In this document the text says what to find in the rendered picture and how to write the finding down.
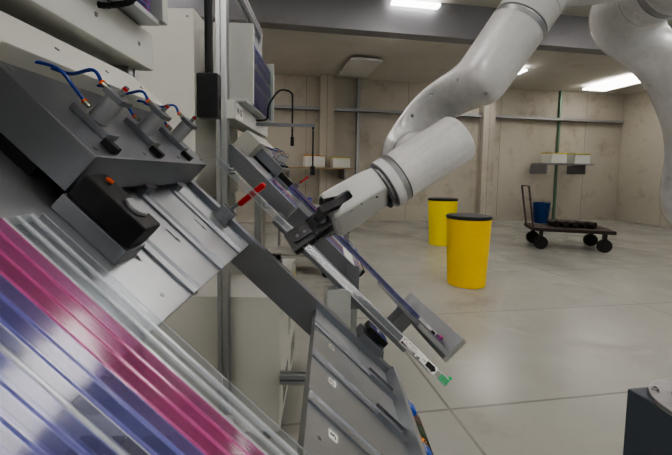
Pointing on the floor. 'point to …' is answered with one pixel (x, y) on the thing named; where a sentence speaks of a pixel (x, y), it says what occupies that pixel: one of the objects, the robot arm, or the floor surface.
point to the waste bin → (541, 211)
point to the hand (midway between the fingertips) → (301, 238)
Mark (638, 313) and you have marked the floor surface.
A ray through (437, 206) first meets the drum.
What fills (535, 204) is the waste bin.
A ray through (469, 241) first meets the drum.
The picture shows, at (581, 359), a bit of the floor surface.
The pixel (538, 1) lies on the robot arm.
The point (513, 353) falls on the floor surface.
